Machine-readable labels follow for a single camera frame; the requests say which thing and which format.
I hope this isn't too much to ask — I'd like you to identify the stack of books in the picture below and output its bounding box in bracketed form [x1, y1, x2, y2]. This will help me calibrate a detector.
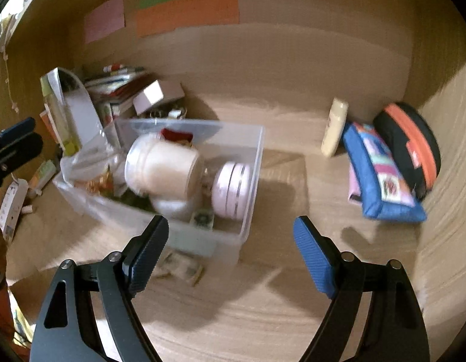
[84, 65, 152, 127]

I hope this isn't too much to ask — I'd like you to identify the pink phone under pouch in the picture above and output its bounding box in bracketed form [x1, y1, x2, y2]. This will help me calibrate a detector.
[348, 164, 362, 205]

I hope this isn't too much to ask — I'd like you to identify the pink sticky note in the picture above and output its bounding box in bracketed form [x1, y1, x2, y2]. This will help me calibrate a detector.
[84, 0, 125, 44]

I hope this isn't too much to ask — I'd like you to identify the yellow-green spray bottle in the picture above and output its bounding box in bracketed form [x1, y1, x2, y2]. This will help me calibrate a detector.
[40, 75, 79, 157]

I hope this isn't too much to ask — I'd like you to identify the blue patterned pencil pouch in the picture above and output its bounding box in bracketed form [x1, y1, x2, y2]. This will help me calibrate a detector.
[342, 122, 427, 223]

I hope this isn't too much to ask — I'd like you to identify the black orange zip case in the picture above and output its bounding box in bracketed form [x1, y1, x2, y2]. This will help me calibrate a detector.
[373, 102, 442, 201]

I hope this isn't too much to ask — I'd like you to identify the pink round fan device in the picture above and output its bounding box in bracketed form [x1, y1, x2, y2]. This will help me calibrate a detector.
[211, 162, 251, 221]

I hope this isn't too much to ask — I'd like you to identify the orange green tube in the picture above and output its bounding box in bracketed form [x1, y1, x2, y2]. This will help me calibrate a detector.
[27, 160, 57, 199]

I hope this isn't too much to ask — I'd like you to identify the orange sticky note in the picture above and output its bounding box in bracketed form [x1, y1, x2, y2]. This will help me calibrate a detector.
[136, 0, 240, 38]

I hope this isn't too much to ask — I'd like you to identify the clear plastic storage bin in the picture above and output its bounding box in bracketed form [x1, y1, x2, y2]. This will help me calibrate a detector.
[54, 119, 264, 265]

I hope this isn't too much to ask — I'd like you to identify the white curved paper stand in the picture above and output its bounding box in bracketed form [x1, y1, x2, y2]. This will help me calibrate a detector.
[46, 67, 102, 147]

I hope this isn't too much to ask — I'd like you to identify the white small box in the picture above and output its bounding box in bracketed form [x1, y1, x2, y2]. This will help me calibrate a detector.
[132, 79, 185, 115]

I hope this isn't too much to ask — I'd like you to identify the orange snack packet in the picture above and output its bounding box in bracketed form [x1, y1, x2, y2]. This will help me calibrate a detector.
[39, 110, 60, 145]

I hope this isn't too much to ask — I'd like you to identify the beige cup with clear lid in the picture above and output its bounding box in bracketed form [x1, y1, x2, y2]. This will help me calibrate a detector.
[124, 133, 204, 200]

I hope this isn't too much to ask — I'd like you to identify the white power strip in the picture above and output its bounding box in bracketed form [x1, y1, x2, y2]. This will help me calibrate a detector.
[0, 179, 29, 244]

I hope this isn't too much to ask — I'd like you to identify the cream lotion bottle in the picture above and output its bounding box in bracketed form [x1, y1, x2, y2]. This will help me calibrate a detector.
[320, 98, 348, 158]

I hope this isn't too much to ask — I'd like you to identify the white drawstring cloth bag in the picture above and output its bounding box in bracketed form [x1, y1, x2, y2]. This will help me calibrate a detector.
[61, 147, 128, 198]

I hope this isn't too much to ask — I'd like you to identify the white round lidded jar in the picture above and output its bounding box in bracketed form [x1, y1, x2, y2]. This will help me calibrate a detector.
[150, 194, 203, 222]

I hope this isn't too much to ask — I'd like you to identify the gourd charm with orange cord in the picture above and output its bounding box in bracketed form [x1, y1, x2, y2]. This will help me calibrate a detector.
[85, 168, 115, 198]

